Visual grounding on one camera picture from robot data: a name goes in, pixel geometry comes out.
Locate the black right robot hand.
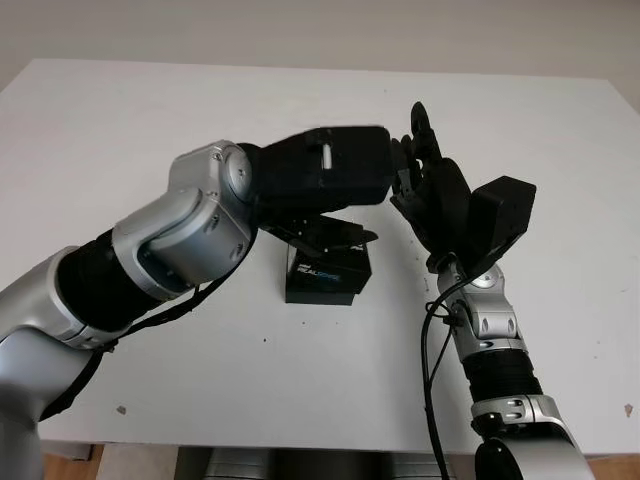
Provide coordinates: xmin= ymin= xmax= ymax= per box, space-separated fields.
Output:
xmin=389 ymin=101 xmax=474 ymax=261

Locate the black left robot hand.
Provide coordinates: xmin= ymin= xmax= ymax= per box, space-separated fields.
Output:
xmin=260 ymin=207 xmax=382 ymax=259

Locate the black RealSense box lid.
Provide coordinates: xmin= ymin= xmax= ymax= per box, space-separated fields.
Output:
xmin=285 ymin=234 xmax=374 ymax=296

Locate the black box base with foam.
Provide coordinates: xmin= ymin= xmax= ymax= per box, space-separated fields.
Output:
xmin=285 ymin=284 xmax=357 ymax=306

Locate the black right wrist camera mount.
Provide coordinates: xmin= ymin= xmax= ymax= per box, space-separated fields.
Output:
xmin=467 ymin=175 xmax=538 ymax=274

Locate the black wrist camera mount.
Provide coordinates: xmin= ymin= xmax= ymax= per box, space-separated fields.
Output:
xmin=253 ymin=125 xmax=394 ymax=207
xmin=467 ymin=175 xmax=538 ymax=274

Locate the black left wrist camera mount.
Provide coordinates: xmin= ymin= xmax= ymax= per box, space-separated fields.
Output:
xmin=253 ymin=125 xmax=394 ymax=207

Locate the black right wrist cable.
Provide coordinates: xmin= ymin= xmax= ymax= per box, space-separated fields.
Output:
xmin=421 ymin=279 xmax=481 ymax=480

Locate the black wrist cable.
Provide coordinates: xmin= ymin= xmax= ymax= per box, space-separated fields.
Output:
xmin=421 ymin=279 xmax=481 ymax=480
xmin=39 ymin=279 xmax=226 ymax=421

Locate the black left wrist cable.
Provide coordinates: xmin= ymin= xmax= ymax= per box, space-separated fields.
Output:
xmin=39 ymin=279 xmax=226 ymax=421

